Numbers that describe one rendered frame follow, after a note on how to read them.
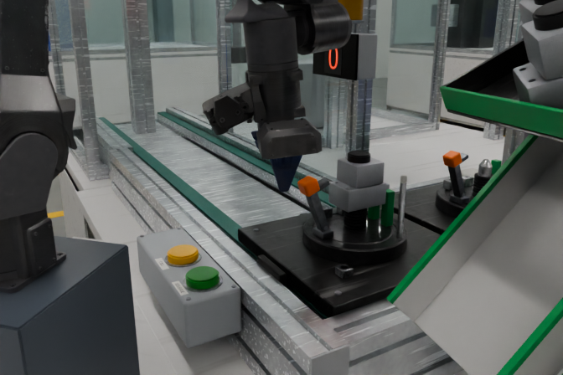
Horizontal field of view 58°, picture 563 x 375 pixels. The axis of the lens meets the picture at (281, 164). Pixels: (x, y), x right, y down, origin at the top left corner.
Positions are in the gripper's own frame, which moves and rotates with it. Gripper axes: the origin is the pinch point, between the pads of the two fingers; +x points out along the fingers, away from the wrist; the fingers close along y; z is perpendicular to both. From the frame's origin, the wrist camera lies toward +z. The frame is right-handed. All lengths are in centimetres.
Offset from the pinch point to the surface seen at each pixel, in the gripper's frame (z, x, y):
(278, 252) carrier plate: 1.2, 12.7, -1.7
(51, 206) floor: 125, 110, -290
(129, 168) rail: 26, 13, -48
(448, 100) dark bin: -12.1, -9.8, 17.7
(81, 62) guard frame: 37, -7, -73
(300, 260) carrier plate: -1.2, 12.8, 1.0
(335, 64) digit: -13.6, -7.3, -24.6
